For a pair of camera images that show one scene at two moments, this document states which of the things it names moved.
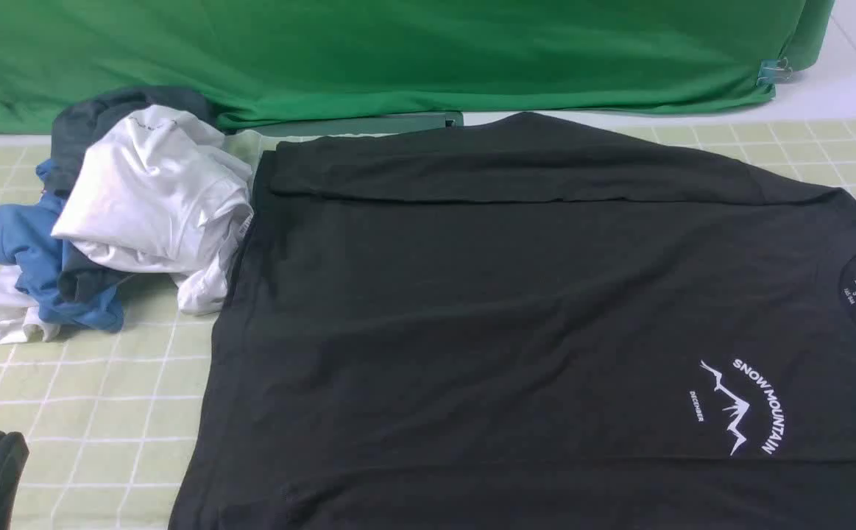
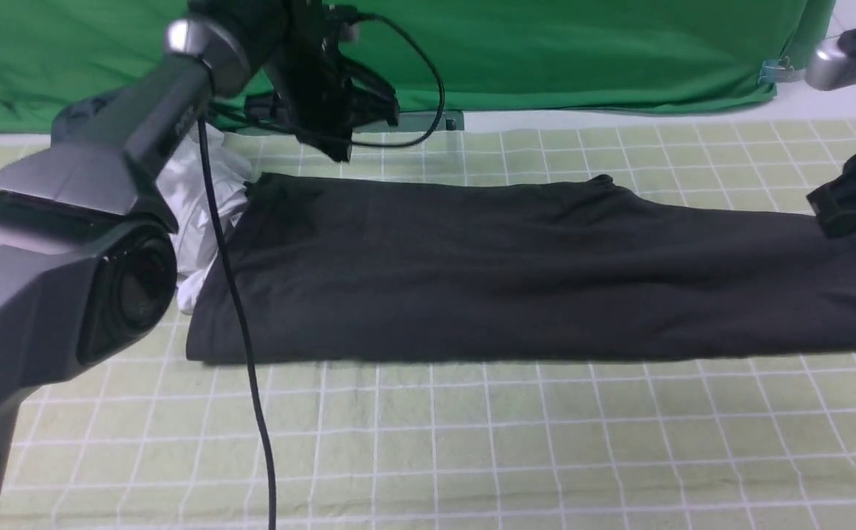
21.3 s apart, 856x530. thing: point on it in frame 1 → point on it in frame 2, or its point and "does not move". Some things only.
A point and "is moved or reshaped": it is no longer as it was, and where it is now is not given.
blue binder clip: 774,71 does not move
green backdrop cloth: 257,60 does not move
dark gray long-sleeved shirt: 537,322 is moved or reshaped
